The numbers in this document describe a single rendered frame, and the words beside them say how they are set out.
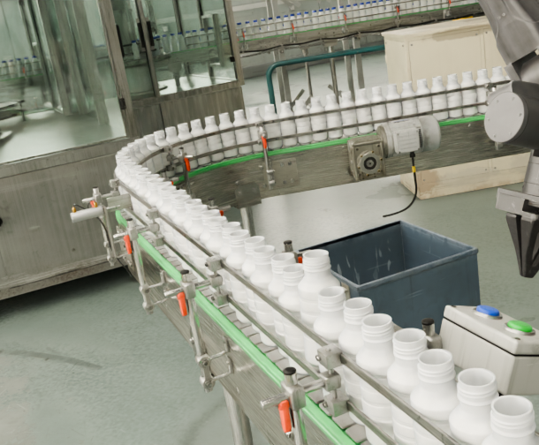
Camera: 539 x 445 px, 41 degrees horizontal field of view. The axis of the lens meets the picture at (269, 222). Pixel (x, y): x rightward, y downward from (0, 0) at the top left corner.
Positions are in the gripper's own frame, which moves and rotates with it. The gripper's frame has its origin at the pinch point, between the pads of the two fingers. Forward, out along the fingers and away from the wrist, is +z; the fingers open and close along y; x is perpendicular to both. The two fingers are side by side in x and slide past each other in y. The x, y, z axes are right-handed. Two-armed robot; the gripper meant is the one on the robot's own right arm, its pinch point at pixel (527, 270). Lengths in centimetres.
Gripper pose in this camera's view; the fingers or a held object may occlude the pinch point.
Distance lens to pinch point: 93.9
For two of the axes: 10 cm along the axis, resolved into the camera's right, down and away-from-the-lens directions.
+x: 9.0, 1.1, 4.1
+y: 3.9, 2.0, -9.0
